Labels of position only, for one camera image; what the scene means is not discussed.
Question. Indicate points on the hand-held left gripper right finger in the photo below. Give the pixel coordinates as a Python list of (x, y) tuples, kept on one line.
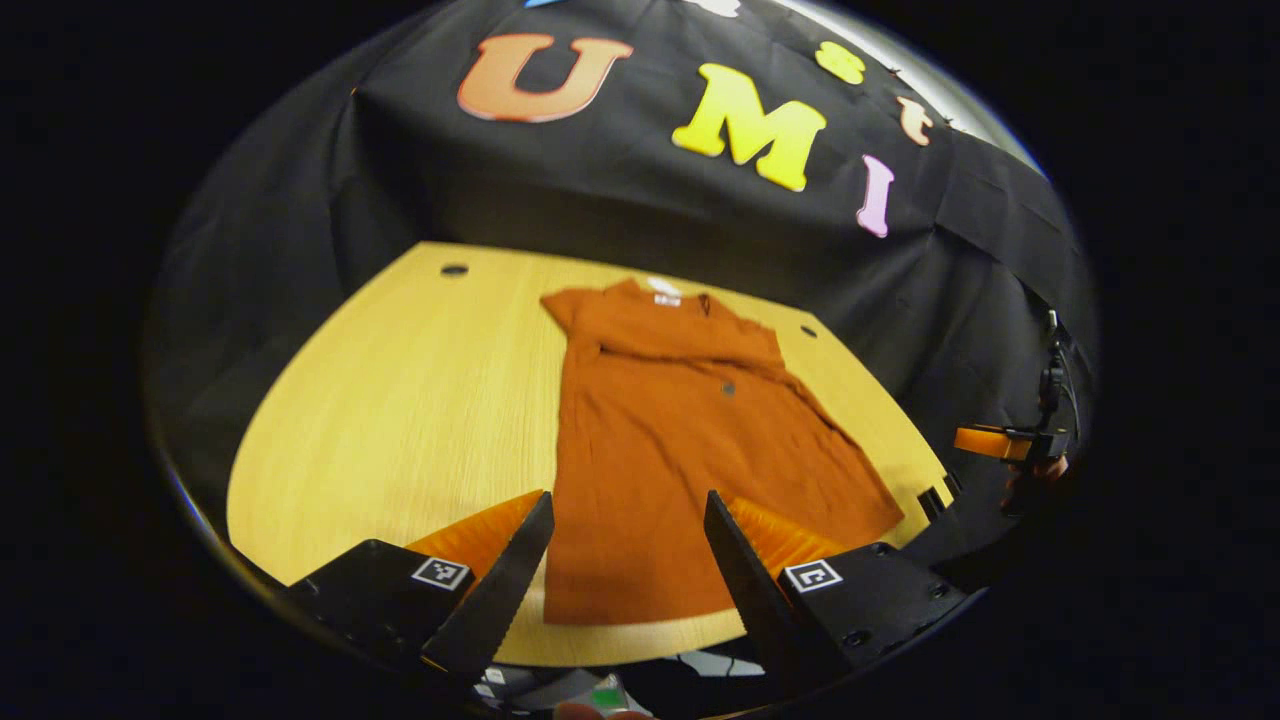
[(755, 600)]

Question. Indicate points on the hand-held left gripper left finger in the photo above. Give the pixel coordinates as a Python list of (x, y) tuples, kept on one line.
[(495, 600)]

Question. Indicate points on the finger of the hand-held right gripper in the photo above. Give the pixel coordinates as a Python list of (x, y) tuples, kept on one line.
[(990, 443)]

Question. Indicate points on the orange short-sleeved garment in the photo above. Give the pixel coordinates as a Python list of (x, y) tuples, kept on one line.
[(660, 450)]

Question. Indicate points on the small green object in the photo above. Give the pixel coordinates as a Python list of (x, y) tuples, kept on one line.
[(607, 695)]

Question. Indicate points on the black backdrop cloth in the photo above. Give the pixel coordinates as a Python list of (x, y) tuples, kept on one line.
[(620, 200)]

